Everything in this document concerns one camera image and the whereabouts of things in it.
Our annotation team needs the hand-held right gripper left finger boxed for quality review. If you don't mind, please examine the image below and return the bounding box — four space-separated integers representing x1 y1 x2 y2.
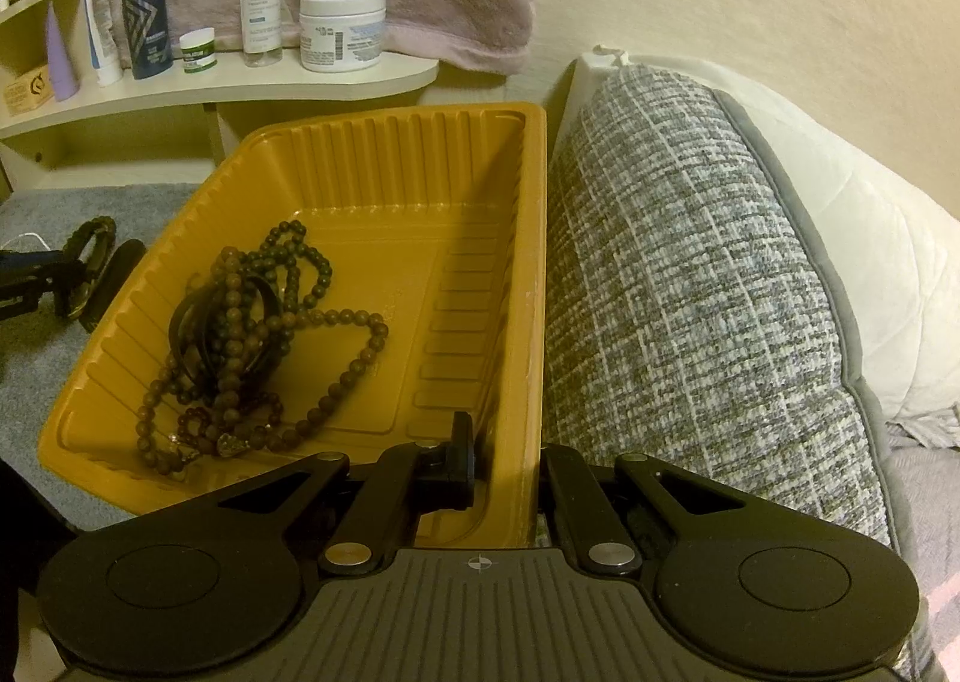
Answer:
217 410 477 576

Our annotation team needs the black wristwatch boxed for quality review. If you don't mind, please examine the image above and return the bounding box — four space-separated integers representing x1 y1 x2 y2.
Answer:
169 277 284 387

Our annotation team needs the white quilted pillow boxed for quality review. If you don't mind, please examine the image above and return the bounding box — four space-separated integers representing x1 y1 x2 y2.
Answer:
574 44 960 450

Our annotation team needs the dark braided bracelet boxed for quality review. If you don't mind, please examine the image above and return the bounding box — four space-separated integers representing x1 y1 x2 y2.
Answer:
58 218 119 317

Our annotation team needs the small wooden box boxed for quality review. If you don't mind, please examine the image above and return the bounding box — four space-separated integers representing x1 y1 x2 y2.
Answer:
0 68 55 117

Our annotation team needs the purple cone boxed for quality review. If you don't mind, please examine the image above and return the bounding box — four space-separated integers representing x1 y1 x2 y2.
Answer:
45 0 80 102

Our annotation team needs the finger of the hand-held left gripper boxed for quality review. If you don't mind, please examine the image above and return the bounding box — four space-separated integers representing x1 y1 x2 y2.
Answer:
0 247 80 282
0 288 53 322

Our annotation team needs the white squeeze tube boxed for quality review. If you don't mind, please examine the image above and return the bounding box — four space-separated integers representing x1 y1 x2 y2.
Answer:
80 0 123 87

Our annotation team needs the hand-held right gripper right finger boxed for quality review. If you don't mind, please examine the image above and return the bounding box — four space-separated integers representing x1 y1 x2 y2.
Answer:
536 443 752 576

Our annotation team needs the grey woven pillow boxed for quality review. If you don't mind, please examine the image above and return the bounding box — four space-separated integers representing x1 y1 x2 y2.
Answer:
540 59 912 682

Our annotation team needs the light bed sheet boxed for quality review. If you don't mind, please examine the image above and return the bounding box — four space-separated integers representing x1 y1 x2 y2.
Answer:
885 438 960 653

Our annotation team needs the amber beaded bracelet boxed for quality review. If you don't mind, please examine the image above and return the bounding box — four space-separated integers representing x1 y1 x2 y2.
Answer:
176 397 301 456

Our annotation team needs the yellow plastic tray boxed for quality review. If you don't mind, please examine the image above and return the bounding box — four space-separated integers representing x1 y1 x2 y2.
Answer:
37 101 548 552

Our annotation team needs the cream shelf unit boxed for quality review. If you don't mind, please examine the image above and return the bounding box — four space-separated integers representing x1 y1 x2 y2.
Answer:
0 0 440 196

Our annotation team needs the dark blue spray bottle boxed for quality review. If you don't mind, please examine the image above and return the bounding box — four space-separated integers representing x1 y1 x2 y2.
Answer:
120 0 175 81

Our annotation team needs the brown beaded strand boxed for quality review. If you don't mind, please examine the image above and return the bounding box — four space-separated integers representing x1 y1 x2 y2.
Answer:
135 243 391 480

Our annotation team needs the white cream jar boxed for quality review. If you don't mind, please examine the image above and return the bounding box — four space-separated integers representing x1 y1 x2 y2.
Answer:
298 0 389 73

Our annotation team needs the black oblong case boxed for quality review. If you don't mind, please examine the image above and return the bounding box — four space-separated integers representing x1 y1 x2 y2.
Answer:
81 239 148 334

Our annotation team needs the dark beaded necklace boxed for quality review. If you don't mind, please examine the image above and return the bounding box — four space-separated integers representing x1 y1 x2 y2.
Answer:
225 221 335 368

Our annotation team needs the small green label jar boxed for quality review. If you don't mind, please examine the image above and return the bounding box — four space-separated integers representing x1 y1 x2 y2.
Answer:
178 28 220 74

